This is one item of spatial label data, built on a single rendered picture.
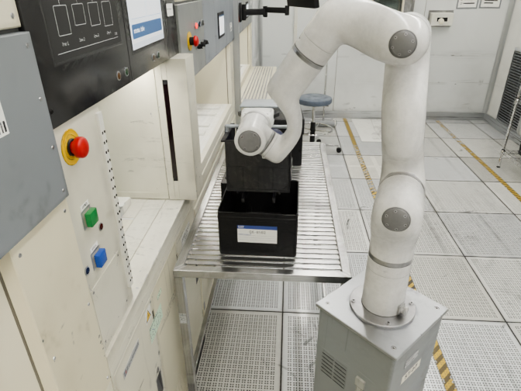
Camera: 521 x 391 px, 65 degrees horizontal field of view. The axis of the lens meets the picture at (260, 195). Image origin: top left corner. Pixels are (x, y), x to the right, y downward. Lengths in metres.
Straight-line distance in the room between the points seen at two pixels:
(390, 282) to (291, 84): 0.59
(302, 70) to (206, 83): 1.98
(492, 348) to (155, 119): 1.94
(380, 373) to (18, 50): 1.11
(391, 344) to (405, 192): 0.43
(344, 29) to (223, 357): 1.64
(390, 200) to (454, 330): 1.55
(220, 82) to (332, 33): 2.01
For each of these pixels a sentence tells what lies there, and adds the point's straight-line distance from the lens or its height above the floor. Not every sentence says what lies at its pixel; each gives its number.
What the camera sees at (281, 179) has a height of 1.05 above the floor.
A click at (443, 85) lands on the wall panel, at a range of 5.96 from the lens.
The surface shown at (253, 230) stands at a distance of 1.41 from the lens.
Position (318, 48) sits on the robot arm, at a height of 1.49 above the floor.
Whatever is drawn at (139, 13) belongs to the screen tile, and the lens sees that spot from 1.21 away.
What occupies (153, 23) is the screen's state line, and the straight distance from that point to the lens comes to 1.32.
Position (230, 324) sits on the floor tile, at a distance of 2.30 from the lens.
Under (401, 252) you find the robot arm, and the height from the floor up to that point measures 1.00.
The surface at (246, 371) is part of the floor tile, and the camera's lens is 2.09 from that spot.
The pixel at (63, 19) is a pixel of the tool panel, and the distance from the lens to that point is 0.85.
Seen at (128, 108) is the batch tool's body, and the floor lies 1.23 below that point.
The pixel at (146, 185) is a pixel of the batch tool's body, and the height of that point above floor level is 0.93.
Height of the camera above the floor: 1.62
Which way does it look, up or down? 27 degrees down
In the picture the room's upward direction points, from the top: straight up
